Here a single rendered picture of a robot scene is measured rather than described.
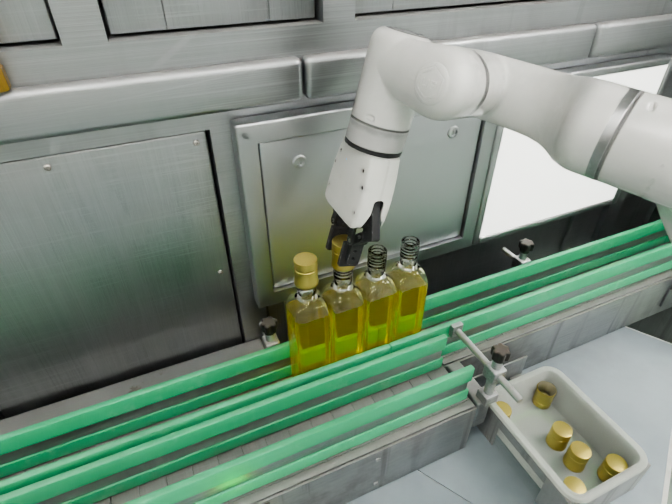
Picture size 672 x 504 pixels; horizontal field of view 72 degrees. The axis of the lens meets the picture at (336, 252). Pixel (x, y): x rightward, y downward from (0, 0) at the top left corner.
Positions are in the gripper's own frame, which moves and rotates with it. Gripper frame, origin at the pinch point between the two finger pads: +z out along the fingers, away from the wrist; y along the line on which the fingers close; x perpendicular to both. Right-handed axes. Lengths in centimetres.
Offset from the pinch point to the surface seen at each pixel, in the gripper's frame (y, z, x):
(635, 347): 10, 23, 77
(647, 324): -5, 34, 116
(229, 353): -13.0, 32.3, -9.7
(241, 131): -11.8, -11.2, -13.7
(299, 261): 0.3, 2.3, -6.6
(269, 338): -4.6, 21.3, -6.2
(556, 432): 21, 26, 40
